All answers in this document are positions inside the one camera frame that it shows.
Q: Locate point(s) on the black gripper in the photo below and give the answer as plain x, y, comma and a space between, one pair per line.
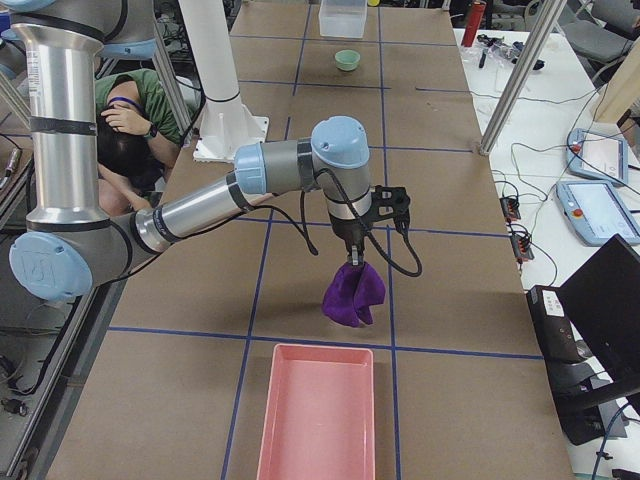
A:
348, 234

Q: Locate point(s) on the purple microfiber cloth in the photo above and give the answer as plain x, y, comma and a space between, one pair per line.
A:
351, 294

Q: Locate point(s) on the pink plastic tray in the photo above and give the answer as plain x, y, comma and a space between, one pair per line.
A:
320, 416

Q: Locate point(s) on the mint green bowl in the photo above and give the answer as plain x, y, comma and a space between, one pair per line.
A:
347, 60

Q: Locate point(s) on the clear plastic bin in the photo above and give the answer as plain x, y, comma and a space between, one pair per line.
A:
342, 18

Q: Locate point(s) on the near teach pendant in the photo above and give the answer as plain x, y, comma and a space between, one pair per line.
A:
596, 212

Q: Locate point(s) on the teach pendant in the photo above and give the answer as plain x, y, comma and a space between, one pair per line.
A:
597, 156
596, 212

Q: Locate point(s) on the person in green shirt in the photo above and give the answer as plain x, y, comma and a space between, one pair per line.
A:
138, 140

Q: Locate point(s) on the red cylinder bottle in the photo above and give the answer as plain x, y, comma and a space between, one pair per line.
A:
474, 19

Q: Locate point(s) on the far teach pendant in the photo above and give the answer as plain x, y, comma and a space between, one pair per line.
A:
597, 156

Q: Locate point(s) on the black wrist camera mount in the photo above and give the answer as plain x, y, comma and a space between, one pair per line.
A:
390, 203

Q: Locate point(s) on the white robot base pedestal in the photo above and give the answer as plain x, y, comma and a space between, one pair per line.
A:
226, 123

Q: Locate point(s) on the aluminium frame post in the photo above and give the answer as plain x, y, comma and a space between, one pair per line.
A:
534, 44

